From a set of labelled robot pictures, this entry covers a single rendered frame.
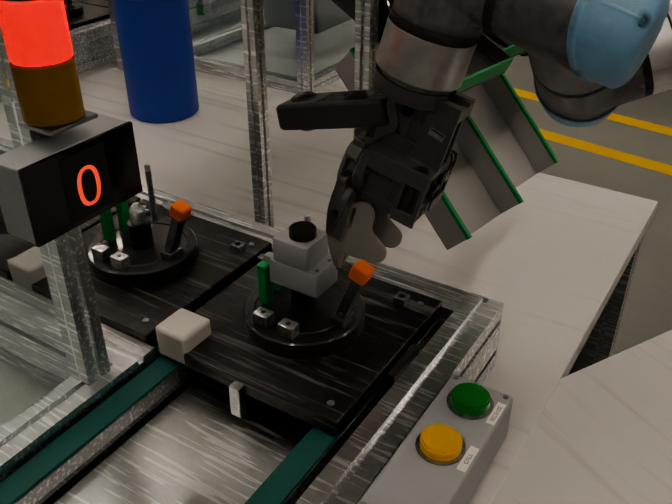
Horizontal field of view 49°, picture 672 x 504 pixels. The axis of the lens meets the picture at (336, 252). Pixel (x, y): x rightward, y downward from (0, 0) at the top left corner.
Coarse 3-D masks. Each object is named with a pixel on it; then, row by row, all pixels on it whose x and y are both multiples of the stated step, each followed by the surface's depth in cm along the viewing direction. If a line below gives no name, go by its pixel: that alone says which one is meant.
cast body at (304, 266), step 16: (304, 224) 80; (288, 240) 79; (304, 240) 79; (320, 240) 80; (272, 256) 84; (288, 256) 80; (304, 256) 79; (320, 256) 81; (272, 272) 82; (288, 272) 81; (304, 272) 80; (320, 272) 80; (336, 272) 83; (304, 288) 81; (320, 288) 80
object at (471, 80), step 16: (336, 0) 92; (352, 0) 90; (384, 0) 87; (352, 16) 91; (384, 16) 88; (480, 48) 95; (496, 48) 94; (480, 64) 93; (496, 64) 90; (464, 80) 86; (480, 80) 90
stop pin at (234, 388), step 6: (234, 384) 78; (240, 384) 78; (234, 390) 77; (240, 390) 77; (234, 396) 78; (240, 396) 78; (234, 402) 78; (240, 402) 78; (246, 402) 79; (234, 408) 79; (240, 408) 78; (246, 408) 79; (234, 414) 79; (240, 414) 79
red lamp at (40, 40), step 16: (0, 0) 56; (48, 0) 56; (0, 16) 57; (16, 16) 56; (32, 16) 56; (48, 16) 57; (64, 16) 58; (16, 32) 57; (32, 32) 57; (48, 32) 57; (64, 32) 58; (16, 48) 57; (32, 48) 57; (48, 48) 58; (64, 48) 59; (16, 64) 58; (32, 64) 58; (48, 64) 58
